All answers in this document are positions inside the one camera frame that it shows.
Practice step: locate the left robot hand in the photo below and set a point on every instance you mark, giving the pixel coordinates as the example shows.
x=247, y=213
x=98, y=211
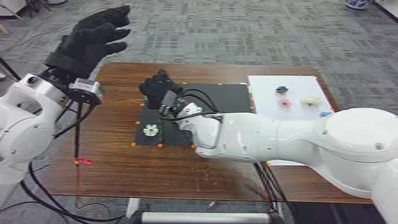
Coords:
x=89, y=43

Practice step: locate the white flower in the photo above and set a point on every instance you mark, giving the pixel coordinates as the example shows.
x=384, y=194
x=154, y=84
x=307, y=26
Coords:
x=151, y=130

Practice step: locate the blue and white vase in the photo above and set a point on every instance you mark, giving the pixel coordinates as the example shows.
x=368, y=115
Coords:
x=359, y=3

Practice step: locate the yellow flower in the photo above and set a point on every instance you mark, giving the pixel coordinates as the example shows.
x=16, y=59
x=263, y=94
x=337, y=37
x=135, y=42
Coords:
x=311, y=100

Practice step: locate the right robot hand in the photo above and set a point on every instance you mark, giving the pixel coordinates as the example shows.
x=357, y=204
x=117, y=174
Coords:
x=156, y=88

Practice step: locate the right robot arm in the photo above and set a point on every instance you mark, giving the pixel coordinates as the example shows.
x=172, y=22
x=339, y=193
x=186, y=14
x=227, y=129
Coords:
x=295, y=140

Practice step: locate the dark mat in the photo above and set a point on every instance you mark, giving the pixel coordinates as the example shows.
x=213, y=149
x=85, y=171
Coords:
x=231, y=96

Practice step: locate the pink flower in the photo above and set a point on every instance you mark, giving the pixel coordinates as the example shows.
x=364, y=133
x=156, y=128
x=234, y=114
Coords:
x=284, y=102

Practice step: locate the blue flower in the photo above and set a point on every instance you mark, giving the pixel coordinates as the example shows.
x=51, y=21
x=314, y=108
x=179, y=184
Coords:
x=323, y=114

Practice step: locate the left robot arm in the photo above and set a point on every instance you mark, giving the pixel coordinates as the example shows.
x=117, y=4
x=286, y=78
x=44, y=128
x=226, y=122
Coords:
x=27, y=126

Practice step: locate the white sheet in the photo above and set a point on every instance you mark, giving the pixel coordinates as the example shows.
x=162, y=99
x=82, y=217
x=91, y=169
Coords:
x=295, y=83

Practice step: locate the green sprig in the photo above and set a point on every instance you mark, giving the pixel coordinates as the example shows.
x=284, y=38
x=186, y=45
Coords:
x=281, y=89

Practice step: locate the pale grey bar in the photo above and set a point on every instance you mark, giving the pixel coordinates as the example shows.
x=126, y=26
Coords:
x=201, y=218

